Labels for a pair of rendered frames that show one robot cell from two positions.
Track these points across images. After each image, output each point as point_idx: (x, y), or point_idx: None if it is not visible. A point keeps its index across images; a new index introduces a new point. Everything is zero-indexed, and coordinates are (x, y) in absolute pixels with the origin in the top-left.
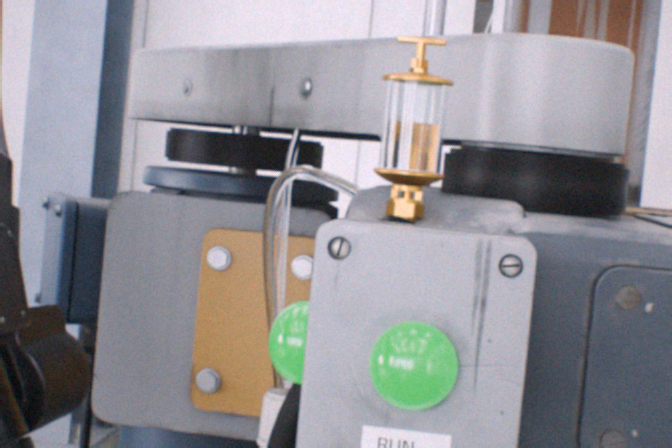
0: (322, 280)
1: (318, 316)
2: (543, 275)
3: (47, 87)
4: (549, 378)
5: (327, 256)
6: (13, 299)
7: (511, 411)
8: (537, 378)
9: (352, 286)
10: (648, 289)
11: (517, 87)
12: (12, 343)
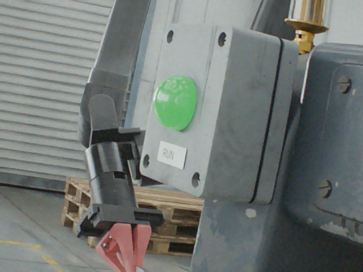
0: (163, 55)
1: (158, 76)
2: (314, 72)
3: None
4: (308, 143)
5: (166, 41)
6: None
7: (209, 134)
8: (303, 143)
9: (170, 57)
10: (354, 79)
11: None
12: None
